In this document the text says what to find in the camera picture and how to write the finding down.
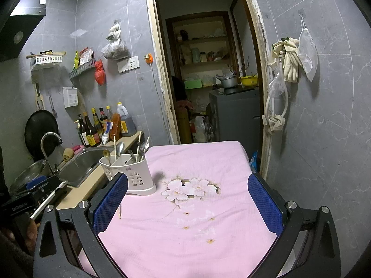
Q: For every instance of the clear bag of dried goods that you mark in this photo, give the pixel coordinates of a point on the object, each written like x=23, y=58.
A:
x=116, y=50

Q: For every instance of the metal pot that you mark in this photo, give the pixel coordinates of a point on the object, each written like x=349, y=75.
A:
x=227, y=82

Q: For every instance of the grey wall rack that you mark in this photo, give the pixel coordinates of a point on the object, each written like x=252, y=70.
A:
x=81, y=69

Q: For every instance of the person's left hand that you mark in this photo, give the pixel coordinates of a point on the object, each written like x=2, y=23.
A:
x=32, y=231

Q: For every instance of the orange gas cylinder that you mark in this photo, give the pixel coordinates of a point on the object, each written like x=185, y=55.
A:
x=185, y=127

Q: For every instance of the wooden shelf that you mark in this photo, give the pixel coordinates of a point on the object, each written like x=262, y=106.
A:
x=203, y=39

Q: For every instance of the blue white packet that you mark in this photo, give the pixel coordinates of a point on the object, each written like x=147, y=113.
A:
x=105, y=136

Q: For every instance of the steel sink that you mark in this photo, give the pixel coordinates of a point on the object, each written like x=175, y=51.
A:
x=81, y=165

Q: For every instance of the silver spoon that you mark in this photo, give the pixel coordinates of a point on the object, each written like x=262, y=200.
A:
x=120, y=147

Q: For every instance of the white wall basket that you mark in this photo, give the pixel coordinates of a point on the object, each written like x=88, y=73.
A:
x=46, y=60

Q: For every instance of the brown packet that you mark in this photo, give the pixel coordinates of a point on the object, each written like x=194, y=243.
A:
x=115, y=127

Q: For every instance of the white mesh bag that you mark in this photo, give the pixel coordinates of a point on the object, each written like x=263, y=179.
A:
x=308, y=55

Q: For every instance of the row of sauce bottles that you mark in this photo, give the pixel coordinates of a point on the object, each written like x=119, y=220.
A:
x=91, y=134

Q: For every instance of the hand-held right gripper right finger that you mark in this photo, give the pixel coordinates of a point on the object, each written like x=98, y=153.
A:
x=265, y=205

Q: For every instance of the grey cabinet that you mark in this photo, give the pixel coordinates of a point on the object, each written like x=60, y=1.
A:
x=234, y=115

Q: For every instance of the steel basin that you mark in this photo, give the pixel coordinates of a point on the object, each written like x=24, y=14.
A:
x=27, y=172

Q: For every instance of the steel faucet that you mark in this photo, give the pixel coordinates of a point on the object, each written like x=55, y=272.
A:
x=43, y=144

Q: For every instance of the white wall socket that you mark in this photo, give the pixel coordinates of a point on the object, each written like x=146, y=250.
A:
x=129, y=63

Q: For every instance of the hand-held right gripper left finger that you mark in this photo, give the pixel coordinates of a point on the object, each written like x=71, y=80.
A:
x=111, y=202

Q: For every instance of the cream rubber gloves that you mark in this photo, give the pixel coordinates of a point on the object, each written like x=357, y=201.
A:
x=291, y=60

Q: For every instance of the black range hood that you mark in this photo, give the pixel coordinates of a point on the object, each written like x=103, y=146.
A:
x=20, y=26

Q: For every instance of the wooden spatula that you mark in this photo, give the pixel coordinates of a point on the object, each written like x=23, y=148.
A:
x=39, y=100

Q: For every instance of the cream door frame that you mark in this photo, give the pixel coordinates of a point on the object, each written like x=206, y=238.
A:
x=265, y=156

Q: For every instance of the gold spoon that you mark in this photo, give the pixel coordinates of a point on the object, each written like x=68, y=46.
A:
x=106, y=153

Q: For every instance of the red plastic bag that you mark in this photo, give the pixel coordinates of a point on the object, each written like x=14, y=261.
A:
x=100, y=75

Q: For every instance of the white plastic utensil holder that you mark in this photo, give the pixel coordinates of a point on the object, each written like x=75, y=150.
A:
x=139, y=176

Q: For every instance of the large white plastic bag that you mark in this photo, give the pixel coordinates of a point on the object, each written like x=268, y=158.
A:
x=201, y=127

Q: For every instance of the small white plastic bag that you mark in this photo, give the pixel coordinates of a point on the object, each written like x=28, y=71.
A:
x=114, y=33

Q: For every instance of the loofah sponge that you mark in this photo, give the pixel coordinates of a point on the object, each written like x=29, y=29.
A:
x=68, y=154

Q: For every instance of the seasoning packets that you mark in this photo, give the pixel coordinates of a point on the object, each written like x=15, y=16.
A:
x=85, y=55

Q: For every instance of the large oil jug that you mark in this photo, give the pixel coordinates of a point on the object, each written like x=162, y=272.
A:
x=127, y=124

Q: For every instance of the white wall paper box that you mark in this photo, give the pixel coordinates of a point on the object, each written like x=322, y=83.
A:
x=70, y=97

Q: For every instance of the wooden chopstick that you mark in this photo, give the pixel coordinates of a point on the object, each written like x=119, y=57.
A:
x=138, y=144
x=120, y=211
x=115, y=147

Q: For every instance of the pink floral blanket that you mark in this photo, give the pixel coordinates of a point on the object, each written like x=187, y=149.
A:
x=179, y=237

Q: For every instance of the pink brush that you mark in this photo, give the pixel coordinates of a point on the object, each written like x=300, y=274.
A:
x=78, y=148

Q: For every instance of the black portable gas stove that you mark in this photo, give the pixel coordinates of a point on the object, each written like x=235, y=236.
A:
x=40, y=191

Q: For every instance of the black wok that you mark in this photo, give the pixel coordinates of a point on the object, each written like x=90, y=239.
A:
x=39, y=133

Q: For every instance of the green box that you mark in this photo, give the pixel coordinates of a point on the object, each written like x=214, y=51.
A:
x=192, y=84

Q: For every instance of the clear plastic bag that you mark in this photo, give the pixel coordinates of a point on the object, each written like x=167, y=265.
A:
x=275, y=85

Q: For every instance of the yellow bowl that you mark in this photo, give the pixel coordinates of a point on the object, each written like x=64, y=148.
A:
x=248, y=81

